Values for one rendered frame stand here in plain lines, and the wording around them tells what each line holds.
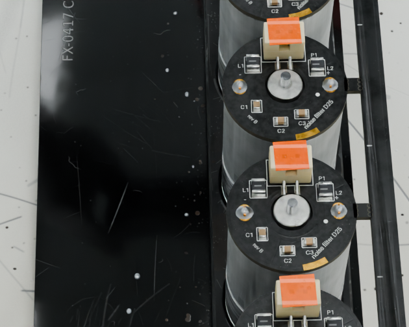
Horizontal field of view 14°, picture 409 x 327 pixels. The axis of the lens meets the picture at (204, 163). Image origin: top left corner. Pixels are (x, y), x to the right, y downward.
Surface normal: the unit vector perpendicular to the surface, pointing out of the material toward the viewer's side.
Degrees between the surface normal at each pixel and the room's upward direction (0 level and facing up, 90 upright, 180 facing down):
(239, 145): 90
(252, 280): 90
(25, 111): 0
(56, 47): 0
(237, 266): 90
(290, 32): 0
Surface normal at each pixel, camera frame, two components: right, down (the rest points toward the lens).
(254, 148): -0.51, 0.76
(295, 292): 0.00, -0.47
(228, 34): -0.83, 0.49
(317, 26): 0.69, 0.64
